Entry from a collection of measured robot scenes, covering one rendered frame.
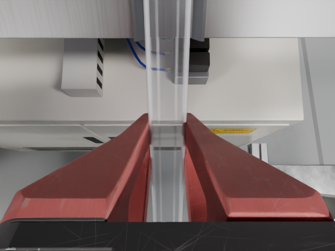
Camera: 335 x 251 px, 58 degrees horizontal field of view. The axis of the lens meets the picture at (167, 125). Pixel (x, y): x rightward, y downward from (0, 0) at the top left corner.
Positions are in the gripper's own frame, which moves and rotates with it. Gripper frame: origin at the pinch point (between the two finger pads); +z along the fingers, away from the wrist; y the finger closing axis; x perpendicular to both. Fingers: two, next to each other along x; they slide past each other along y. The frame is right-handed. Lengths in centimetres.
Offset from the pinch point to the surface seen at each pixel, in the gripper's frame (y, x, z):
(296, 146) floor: -46, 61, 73
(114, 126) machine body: 8.7, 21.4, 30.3
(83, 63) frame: 11.9, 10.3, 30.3
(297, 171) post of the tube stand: -45, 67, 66
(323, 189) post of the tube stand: -54, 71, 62
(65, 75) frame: 14.4, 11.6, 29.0
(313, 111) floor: -53, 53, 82
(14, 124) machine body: 24.8, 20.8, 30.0
